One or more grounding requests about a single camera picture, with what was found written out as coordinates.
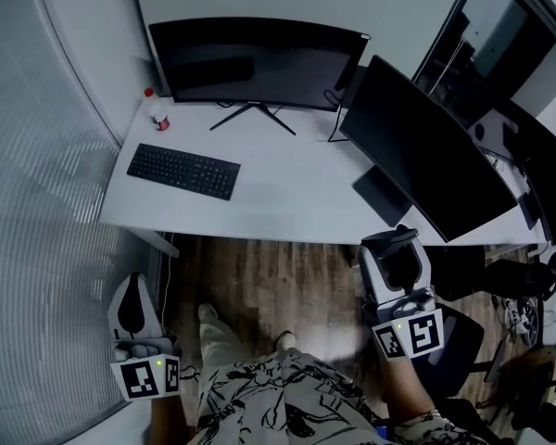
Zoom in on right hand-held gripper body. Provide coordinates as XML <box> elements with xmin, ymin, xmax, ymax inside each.
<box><xmin>361</xmin><ymin>287</ymin><xmax>446</xmax><ymax>362</ymax></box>

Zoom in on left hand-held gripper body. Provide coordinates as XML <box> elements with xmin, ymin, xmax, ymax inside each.
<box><xmin>109</xmin><ymin>334</ymin><xmax>183</xmax><ymax>402</ymax></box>

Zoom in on black keyboard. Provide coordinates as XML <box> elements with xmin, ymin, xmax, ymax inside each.
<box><xmin>126</xmin><ymin>143</ymin><xmax>242</xmax><ymax>202</ymax></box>

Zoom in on person's right forearm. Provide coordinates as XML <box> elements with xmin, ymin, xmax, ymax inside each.
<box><xmin>379</xmin><ymin>354</ymin><xmax>439</xmax><ymax>426</ymax></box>

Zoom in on person's left forearm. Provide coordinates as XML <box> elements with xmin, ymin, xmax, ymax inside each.
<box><xmin>150</xmin><ymin>392</ymin><xmax>190</xmax><ymax>438</ymax></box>

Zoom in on person's left shoe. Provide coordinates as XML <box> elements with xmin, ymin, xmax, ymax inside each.
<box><xmin>197</xmin><ymin>302</ymin><xmax>220</xmax><ymax>326</ymax></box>

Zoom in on beige trousers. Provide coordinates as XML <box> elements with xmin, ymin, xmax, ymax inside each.
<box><xmin>198</xmin><ymin>320</ymin><xmax>307</xmax><ymax>375</ymax></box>

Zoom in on white desk leg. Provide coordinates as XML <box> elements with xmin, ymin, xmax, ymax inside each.
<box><xmin>124</xmin><ymin>228</ymin><xmax>181</xmax><ymax>259</ymax></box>

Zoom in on large black monitor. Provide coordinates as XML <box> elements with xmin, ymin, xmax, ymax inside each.
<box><xmin>338</xmin><ymin>54</ymin><xmax>520</xmax><ymax>244</ymax></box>

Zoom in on patterned grey shirt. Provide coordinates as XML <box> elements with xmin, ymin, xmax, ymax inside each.
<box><xmin>196</xmin><ymin>348</ymin><xmax>492</xmax><ymax>445</ymax></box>

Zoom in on clear bottle with red cap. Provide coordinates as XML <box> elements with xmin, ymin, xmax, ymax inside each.
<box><xmin>143</xmin><ymin>87</ymin><xmax>171</xmax><ymax>133</ymax></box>

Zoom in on dark window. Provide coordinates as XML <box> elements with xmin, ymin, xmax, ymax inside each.
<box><xmin>411</xmin><ymin>0</ymin><xmax>556</xmax><ymax>129</ymax></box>

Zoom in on curved black monitor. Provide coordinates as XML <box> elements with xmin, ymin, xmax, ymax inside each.
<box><xmin>147</xmin><ymin>16</ymin><xmax>372</xmax><ymax>136</ymax></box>

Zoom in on thin white cable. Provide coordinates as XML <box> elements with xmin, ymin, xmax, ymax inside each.
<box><xmin>159</xmin><ymin>232</ymin><xmax>175</xmax><ymax>324</ymax></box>

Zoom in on tangle of cables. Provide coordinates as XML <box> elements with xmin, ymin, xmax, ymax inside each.
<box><xmin>493</xmin><ymin>294</ymin><xmax>538</xmax><ymax>347</ymax></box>

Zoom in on black monitor cable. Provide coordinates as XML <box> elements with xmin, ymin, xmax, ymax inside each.
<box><xmin>323</xmin><ymin>89</ymin><xmax>348</xmax><ymax>143</ymax></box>

